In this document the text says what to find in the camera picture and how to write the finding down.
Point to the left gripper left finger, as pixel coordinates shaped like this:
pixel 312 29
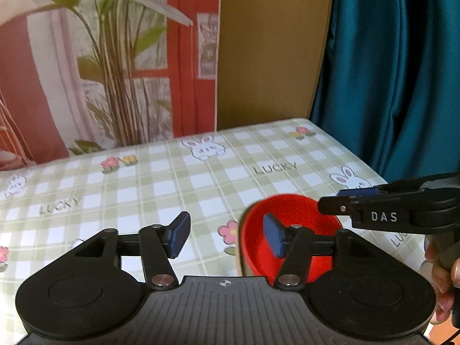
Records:
pixel 157 245

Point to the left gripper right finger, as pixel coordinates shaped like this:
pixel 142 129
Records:
pixel 295 246

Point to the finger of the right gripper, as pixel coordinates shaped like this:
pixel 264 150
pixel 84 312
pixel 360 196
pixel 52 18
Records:
pixel 371 191

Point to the large red bowl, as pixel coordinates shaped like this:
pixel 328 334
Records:
pixel 291 210

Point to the green square plate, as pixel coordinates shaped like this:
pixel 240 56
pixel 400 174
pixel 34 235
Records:
pixel 242 267

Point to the person's right hand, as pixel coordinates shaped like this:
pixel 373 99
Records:
pixel 444 281

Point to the teal curtain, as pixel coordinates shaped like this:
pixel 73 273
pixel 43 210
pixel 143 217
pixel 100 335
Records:
pixel 389 84

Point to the checkered bunny tablecloth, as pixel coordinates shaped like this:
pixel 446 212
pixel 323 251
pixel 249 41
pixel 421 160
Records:
pixel 47 209

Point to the printed backdrop cloth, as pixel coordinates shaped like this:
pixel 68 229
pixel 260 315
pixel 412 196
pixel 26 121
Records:
pixel 82 76

